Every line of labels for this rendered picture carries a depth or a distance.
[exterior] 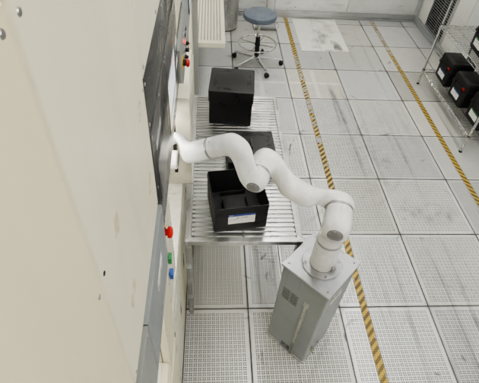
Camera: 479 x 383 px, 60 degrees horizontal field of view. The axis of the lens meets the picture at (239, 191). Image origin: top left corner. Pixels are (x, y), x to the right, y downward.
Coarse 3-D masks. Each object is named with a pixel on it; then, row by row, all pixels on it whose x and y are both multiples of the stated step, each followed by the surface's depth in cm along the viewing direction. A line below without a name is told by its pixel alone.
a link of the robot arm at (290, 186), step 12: (264, 156) 170; (276, 156) 173; (276, 168) 172; (288, 168) 172; (276, 180) 174; (288, 180) 169; (300, 180) 171; (288, 192) 169; (300, 192) 169; (312, 192) 170; (324, 192) 173; (336, 192) 176; (300, 204) 173; (312, 204) 173; (324, 204) 178; (348, 204) 174
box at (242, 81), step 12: (216, 72) 271; (228, 72) 272; (240, 72) 273; (252, 72) 274; (216, 84) 261; (228, 84) 262; (240, 84) 263; (252, 84) 264; (216, 96) 258; (228, 96) 258; (240, 96) 258; (252, 96) 258; (216, 108) 266; (228, 108) 265; (240, 108) 265; (216, 120) 272; (228, 120) 272; (240, 120) 272
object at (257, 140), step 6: (228, 132) 253; (234, 132) 253; (240, 132) 254; (246, 132) 254; (252, 132) 254; (258, 132) 255; (264, 132) 255; (270, 132) 255; (246, 138) 250; (252, 138) 250; (258, 138) 250; (264, 138) 251; (270, 138) 251; (252, 144) 242; (258, 144) 246; (264, 144) 247; (270, 144) 247; (252, 150) 242; (228, 162) 235; (228, 168) 238; (234, 168) 238
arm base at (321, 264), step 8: (312, 248) 207; (320, 248) 188; (304, 256) 204; (312, 256) 196; (320, 256) 190; (328, 256) 188; (336, 256) 190; (304, 264) 200; (312, 264) 198; (320, 264) 194; (328, 264) 193; (336, 264) 201; (312, 272) 198; (320, 272) 198; (328, 272) 198; (336, 272) 198
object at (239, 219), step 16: (208, 176) 215; (224, 176) 223; (208, 192) 220; (224, 192) 228; (240, 192) 230; (256, 192) 231; (224, 208) 219; (240, 208) 202; (256, 208) 204; (224, 224) 209; (240, 224) 211; (256, 224) 214
